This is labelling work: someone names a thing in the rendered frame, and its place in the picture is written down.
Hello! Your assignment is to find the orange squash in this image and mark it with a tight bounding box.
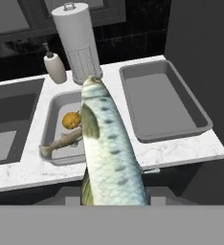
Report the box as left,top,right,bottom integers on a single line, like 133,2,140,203
61,110,82,130

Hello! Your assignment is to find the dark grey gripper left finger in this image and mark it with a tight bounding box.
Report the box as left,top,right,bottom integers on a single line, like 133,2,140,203
32,186,86,207

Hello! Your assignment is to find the dark grey sink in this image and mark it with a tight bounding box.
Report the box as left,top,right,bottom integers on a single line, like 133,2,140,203
0,78,46,167

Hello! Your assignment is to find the pale cupboard handle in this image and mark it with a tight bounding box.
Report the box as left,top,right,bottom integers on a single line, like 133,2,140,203
141,167,162,175

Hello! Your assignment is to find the pale beige fish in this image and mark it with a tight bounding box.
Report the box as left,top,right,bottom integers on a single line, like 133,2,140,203
39,125,84,158

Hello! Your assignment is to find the grey tupperware container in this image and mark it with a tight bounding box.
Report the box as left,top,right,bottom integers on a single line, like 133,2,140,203
38,89,87,167
119,59,214,144

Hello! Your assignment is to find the grey framed window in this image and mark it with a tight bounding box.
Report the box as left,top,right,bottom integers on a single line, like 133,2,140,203
0,0,127,36

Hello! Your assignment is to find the white soap dispenser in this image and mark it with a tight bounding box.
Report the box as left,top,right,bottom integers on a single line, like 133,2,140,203
42,41,68,85

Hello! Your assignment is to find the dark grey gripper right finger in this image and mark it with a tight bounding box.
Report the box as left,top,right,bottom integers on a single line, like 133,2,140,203
146,186,198,207

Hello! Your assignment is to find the silver scaly fish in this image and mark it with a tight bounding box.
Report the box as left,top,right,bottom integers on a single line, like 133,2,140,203
79,75,150,207

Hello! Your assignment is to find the white paper towel roll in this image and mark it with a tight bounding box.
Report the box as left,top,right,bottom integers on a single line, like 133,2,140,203
50,2,104,86

